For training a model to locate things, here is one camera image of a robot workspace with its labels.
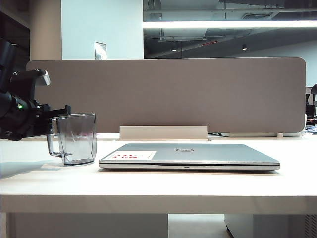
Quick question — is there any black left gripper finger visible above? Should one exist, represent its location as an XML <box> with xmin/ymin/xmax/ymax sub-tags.
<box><xmin>50</xmin><ymin>105</ymin><xmax>72</xmax><ymax>118</ymax></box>
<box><xmin>47</xmin><ymin>116</ymin><xmax>59</xmax><ymax>136</ymax></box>

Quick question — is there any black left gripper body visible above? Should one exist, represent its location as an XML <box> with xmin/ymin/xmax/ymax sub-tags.
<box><xmin>0</xmin><ymin>91</ymin><xmax>54</xmax><ymax>141</ymax></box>

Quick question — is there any transparent grey plastic mug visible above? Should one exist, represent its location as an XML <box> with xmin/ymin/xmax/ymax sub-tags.
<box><xmin>46</xmin><ymin>113</ymin><xmax>97</xmax><ymax>167</ymax></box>

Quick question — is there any silver closed laptop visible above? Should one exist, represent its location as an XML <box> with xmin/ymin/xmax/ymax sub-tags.
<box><xmin>99</xmin><ymin>143</ymin><xmax>281</xmax><ymax>172</ymax></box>

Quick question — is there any white sticker with red letters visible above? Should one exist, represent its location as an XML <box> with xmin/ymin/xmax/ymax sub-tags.
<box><xmin>110</xmin><ymin>150</ymin><xmax>157</xmax><ymax>161</ymax></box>

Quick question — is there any white desk support panel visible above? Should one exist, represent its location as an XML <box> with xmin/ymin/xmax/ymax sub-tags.
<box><xmin>6</xmin><ymin>213</ymin><xmax>169</xmax><ymax>238</ymax></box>

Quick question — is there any brown fabric desk partition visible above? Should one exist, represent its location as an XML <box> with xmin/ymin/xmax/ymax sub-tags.
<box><xmin>26</xmin><ymin>57</ymin><xmax>308</xmax><ymax>136</ymax></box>

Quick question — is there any long linear ceiling light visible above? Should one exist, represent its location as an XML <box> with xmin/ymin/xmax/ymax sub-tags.
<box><xmin>143</xmin><ymin>20</ymin><xmax>317</xmax><ymax>29</ymax></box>

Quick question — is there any white tray behind partition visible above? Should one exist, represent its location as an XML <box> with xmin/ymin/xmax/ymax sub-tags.
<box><xmin>221</xmin><ymin>132</ymin><xmax>306</xmax><ymax>138</ymax></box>

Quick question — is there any black office chair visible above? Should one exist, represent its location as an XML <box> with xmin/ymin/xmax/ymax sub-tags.
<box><xmin>305</xmin><ymin>83</ymin><xmax>317</xmax><ymax>118</ymax></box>

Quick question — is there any framed wall notice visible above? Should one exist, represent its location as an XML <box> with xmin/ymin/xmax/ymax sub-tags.
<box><xmin>94</xmin><ymin>41</ymin><xmax>107</xmax><ymax>60</ymax></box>

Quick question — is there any white cable tray flap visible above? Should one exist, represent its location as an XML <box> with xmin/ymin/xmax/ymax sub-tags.
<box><xmin>119</xmin><ymin>125</ymin><xmax>208</xmax><ymax>142</ymax></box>

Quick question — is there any metal ceiling duct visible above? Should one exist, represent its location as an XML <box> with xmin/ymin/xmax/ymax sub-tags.
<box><xmin>158</xmin><ymin>28</ymin><xmax>209</xmax><ymax>42</ymax></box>

